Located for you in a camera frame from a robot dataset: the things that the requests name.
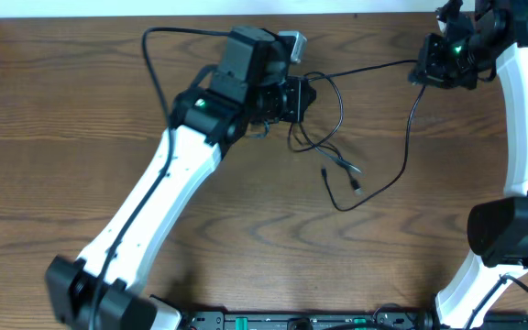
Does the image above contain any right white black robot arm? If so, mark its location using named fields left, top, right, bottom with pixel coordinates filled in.
left=409, top=0, right=528, bottom=329

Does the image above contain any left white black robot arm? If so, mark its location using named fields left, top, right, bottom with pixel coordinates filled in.
left=45, top=74, right=316, bottom=329

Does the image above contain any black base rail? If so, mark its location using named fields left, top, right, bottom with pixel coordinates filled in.
left=176, top=309, right=528, bottom=330

